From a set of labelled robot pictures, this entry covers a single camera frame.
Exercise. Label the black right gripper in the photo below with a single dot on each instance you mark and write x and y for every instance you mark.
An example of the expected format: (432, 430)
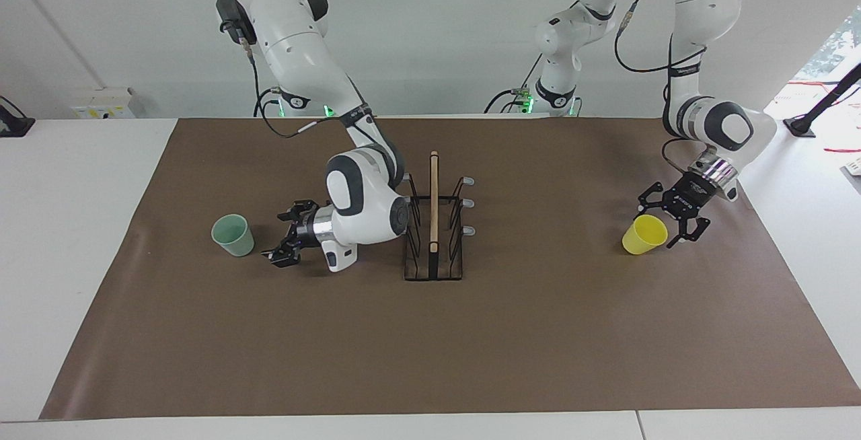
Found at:
(304, 228)

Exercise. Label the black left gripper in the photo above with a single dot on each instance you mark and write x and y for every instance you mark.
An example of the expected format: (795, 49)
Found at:
(686, 198)

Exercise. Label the yellow plastic cup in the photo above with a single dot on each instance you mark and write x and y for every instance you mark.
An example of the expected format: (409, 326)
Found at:
(642, 237)

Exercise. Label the pale green plastic cup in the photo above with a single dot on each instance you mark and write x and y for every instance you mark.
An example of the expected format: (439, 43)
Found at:
(232, 235)

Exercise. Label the black angled stand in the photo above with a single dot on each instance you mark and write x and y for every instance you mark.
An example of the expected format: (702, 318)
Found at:
(817, 109)

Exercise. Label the white power strip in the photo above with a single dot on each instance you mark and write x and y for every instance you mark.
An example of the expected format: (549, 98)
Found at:
(853, 171)

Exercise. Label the brown table mat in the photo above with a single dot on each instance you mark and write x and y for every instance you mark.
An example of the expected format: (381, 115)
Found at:
(538, 346)

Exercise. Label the small black table stand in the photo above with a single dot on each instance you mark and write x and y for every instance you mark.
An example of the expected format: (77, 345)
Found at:
(13, 124)

